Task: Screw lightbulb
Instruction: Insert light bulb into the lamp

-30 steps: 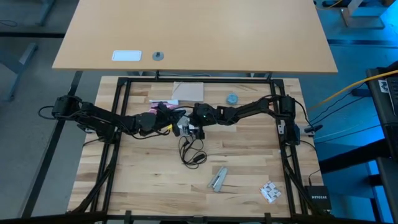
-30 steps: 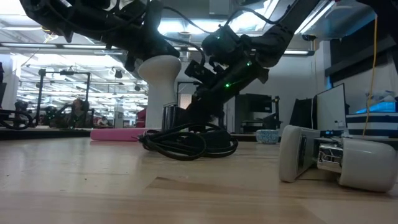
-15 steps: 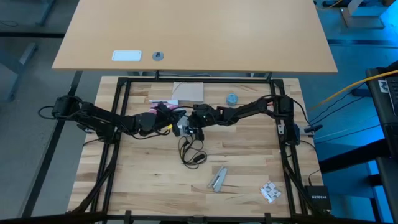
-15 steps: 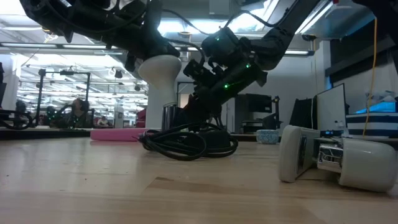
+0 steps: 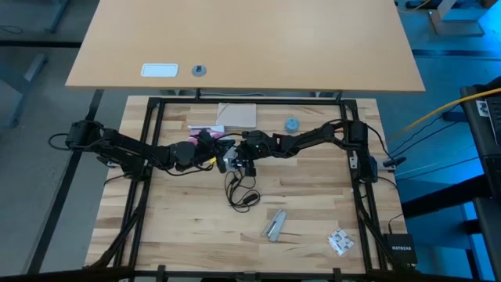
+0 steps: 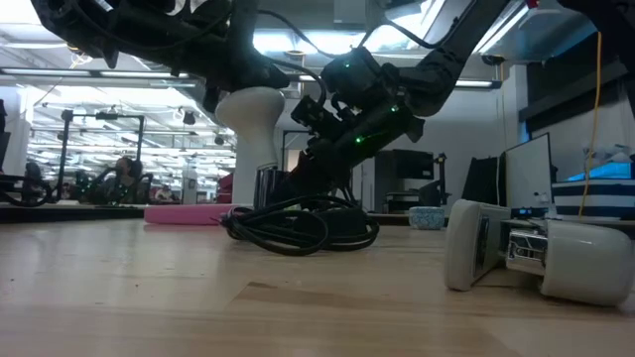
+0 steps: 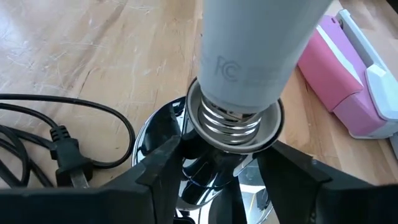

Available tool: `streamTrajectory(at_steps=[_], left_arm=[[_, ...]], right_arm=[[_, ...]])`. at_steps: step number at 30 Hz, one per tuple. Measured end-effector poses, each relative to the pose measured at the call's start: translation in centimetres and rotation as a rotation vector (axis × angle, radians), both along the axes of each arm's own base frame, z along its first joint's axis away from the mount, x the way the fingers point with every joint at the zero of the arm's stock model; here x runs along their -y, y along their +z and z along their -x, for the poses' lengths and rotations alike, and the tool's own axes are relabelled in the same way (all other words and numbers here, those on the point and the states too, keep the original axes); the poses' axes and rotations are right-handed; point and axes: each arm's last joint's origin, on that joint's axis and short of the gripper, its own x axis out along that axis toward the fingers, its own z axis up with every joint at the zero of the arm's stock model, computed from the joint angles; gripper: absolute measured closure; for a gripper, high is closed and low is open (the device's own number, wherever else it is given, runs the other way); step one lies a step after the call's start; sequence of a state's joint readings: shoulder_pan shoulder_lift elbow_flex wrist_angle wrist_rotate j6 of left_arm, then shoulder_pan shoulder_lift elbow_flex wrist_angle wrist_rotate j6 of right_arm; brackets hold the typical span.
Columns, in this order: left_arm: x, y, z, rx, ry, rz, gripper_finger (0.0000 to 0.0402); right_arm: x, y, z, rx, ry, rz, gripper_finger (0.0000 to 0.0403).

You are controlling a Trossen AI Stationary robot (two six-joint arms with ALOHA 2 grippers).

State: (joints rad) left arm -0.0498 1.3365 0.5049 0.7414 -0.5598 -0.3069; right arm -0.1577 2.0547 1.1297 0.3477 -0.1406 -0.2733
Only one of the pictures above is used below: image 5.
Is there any black Netgear network switch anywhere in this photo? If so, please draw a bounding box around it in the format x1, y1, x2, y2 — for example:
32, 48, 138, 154
382, 233, 419, 266

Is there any thick yellow cable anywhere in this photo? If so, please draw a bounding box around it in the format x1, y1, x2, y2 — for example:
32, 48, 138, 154
386, 86, 501, 143

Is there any white rectangular desk plate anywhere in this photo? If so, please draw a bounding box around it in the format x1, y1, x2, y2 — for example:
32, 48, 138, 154
140, 63, 180, 78

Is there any black aluminium table frame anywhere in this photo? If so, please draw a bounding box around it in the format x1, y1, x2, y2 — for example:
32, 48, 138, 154
81, 88, 422, 282

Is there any black side desk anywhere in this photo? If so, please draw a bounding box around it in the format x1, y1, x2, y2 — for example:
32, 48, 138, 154
401, 76, 501, 282

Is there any black lamp power cable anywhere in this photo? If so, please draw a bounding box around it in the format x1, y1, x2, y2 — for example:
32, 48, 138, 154
223, 170, 262, 215

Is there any black floor beam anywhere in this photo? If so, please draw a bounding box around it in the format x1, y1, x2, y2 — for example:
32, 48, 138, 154
26, 89, 105, 275

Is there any grey stapler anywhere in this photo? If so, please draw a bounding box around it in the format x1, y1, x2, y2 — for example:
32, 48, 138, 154
261, 208, 288, 244

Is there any beige spiral notebook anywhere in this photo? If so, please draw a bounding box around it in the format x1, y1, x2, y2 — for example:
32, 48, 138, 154
215, 102, 258, 129

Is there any grey table leg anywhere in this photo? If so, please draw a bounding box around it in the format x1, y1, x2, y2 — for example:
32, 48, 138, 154
0, 52, 49, 130

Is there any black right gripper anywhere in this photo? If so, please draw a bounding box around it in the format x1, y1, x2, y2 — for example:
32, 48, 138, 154
236, 130, 276, 178

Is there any beige wooden desk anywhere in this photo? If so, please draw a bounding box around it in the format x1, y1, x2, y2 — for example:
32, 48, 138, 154
64, 0, 427, 93

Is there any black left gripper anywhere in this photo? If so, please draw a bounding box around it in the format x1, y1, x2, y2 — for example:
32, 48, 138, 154
190, 130, 237, 175

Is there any crumpled white patterned packet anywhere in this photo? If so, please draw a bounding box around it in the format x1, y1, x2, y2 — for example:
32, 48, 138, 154
326, 227, 356, 258

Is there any grey desk foot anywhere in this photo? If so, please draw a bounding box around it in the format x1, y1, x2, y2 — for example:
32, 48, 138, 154
427, 0, 487, 38

